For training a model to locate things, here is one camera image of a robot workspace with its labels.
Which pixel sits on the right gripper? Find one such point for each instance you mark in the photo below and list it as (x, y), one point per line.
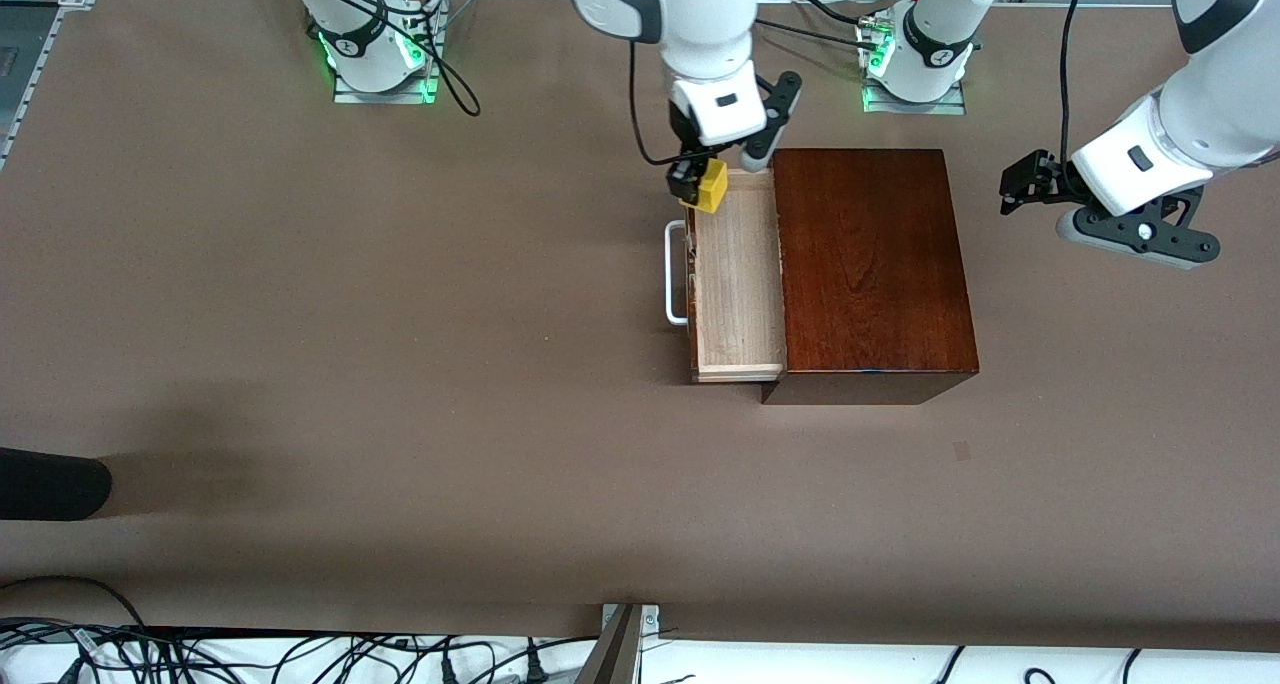
(686, 151)

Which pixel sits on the dark wooden cabinet door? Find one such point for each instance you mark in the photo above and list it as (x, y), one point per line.
(740, 274)

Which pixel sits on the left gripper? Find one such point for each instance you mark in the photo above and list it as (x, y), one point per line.
(1052, 180)

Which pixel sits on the yellow cube block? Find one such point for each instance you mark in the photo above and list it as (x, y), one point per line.
(712, 186)

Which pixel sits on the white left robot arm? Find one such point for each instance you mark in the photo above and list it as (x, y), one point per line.
(1220, 64)

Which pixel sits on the aluminium frame post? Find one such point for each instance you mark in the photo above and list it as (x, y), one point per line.
(615, 659)

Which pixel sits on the black ribbed cylinder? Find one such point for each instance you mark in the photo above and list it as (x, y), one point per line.
(50, 484)

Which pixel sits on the aluminium table edge rail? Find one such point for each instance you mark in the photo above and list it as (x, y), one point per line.
(35, 64)

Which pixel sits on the dark wooden cabinet box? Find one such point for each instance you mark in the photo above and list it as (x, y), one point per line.
(870, 264)

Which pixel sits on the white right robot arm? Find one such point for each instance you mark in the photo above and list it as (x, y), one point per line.
(690, 14)

